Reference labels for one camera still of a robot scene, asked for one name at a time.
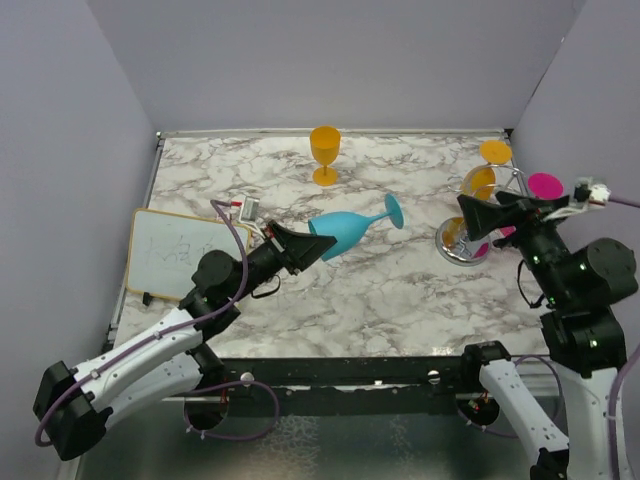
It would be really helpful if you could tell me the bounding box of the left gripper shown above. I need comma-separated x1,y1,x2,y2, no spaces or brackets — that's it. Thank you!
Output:
230,220,337,303

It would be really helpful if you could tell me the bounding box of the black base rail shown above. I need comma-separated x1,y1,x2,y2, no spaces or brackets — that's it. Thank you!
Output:
199,356,484,416

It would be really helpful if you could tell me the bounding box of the yellow wine glass on rack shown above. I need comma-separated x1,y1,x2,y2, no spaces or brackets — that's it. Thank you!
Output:
460,140,513,201

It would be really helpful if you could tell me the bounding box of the pink wine glass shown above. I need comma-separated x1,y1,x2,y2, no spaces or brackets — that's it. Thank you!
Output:
473,172,564,259

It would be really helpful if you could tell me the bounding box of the yellow wine glass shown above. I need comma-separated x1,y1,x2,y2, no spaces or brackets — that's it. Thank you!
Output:
309,126,341,187
460,140,513,201

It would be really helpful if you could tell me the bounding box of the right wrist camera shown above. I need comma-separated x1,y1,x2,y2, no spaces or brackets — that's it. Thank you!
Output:
573,177,611,209

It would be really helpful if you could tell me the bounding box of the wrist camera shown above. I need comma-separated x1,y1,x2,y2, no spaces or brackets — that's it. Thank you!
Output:
573,177,611,209
239,197,260,223

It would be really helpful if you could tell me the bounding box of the small yellow-framed whiteboard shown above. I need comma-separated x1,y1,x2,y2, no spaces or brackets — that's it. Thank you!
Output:
126,209,240,300

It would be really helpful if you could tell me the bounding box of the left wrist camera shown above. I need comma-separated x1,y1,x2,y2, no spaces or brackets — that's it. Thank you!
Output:
239,197,260,223

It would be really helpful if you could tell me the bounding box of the blue wine glass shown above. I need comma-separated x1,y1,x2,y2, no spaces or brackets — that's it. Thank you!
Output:
307,193,404,262

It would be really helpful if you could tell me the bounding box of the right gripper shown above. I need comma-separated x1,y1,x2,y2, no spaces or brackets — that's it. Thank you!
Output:
460,188,574,303

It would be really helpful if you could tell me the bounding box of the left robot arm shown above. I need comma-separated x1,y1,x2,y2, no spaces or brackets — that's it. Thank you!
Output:
33,220,337,461

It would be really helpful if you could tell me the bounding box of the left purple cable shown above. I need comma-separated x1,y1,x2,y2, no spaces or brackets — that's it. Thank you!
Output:
33,199,251,447

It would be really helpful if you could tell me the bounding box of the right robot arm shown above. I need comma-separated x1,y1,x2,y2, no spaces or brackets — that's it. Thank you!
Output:
457,185,639,479

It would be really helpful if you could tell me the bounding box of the chrome wine glass rack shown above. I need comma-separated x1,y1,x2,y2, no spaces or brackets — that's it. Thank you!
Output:
435,166,523,267

